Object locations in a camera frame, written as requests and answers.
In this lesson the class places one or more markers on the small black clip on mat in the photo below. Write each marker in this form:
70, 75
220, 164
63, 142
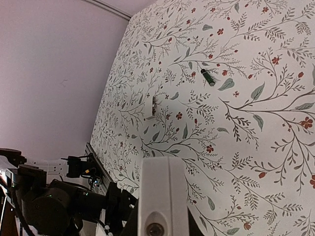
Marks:
154, 106

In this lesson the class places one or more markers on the white battery cover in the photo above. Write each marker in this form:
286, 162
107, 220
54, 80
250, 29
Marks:
148, 108

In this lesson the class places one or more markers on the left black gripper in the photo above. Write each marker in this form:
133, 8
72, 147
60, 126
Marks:
118, 206

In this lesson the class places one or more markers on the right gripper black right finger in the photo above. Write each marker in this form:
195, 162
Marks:
194, 229

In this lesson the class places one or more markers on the white remote control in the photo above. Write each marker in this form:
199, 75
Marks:
162, 203

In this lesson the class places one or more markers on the front aluminium rail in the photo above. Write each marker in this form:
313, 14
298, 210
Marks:
100, 178

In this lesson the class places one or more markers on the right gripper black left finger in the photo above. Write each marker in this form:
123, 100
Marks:
131, 227

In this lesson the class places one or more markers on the floral patterned table mat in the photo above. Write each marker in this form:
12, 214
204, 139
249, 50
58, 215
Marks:
248, 142

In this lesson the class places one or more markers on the black battery far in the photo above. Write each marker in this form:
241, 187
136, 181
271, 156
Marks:
209, 79

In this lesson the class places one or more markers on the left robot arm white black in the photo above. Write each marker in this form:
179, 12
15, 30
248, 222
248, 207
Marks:
60, 208

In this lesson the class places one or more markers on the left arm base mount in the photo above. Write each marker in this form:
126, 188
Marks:
84, 167

